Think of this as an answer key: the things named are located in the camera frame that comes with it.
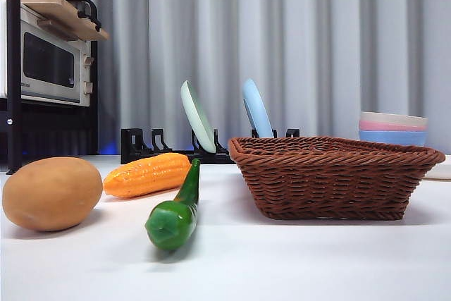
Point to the blue bowl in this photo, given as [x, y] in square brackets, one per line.
[391, 137]

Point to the black dish rack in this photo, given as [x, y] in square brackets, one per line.
[219, 157]

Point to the brown wicker basket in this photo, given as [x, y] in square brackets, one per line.
[317, 181]

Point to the white plate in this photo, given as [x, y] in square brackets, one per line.
[440, 173]

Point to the beige bowl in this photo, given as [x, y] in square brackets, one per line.
[391, 117]

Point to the beige oven knob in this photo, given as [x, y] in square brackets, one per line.
[88, 87]
[89, 60]

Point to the pink bowl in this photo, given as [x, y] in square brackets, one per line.
[387, 127]

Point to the pale green plate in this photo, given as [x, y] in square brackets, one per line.
[197, 117]

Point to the black metal shelf frame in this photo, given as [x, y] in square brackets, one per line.
[14, 68]

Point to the grey curtain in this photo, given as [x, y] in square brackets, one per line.
[317, 33]

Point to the brown potato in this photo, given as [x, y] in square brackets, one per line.
[53, 193]

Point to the light blue plate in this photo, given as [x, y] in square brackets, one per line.
[257, 110]

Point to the green cucumber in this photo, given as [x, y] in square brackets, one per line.
[172, 223]

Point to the white toaster oven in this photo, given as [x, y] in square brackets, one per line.
[49, 61]

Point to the orange corn cob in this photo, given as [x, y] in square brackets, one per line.
[148, 175]

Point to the wooden cutting board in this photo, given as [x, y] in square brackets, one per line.
[70, 19]

